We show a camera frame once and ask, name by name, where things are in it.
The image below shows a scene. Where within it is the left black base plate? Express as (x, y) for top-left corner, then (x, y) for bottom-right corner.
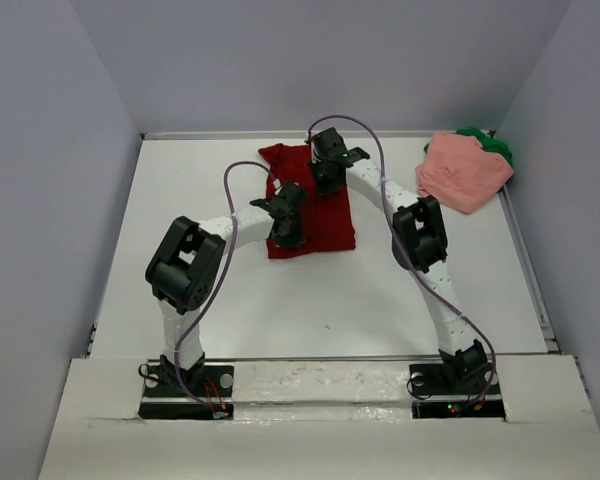
(138, 362), (235, 421)

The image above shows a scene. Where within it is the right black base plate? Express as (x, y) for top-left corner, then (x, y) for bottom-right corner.
(406, 363), (506, 420)

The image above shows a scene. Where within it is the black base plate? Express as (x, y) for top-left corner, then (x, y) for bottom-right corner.
(406, 363), (506, 420)
(138, 362), (235, 421)

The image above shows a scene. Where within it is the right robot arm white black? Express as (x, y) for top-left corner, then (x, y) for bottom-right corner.
(307, 127), (495, 399)

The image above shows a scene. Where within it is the pink t shirt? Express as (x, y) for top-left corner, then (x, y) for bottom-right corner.
(415, 132), (514, 214)

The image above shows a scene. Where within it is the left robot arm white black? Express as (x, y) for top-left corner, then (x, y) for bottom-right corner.
(145, 182), (308, 395)

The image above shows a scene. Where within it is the dark red t shirt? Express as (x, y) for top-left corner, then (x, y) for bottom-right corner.
(258, 143), (356, 260)

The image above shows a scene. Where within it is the green t shirt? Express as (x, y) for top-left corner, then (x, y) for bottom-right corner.
(456, 127), (513, 166)

